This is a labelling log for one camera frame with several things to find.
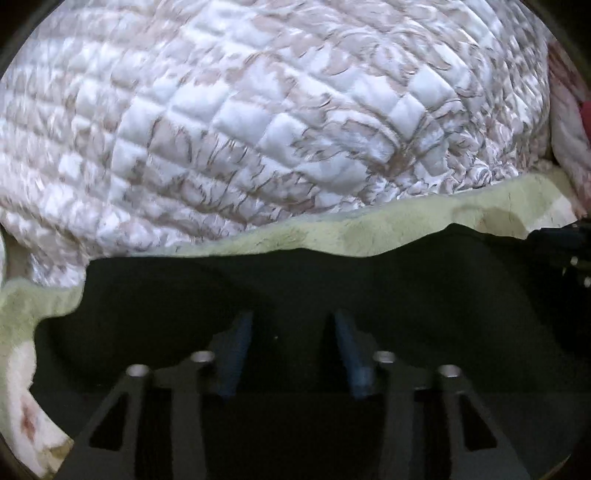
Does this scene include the black pants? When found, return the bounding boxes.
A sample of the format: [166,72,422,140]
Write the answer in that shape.
[31,224,590,479]

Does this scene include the pink floral comforter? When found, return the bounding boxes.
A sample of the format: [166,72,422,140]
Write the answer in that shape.
[548,39,590,212]

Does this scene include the floral plush blanket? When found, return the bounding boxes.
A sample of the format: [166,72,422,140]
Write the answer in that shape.
[1,168,585,479]

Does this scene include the white quilted bedspread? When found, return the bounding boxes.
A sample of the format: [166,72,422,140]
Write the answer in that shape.
[1,1,550,286]

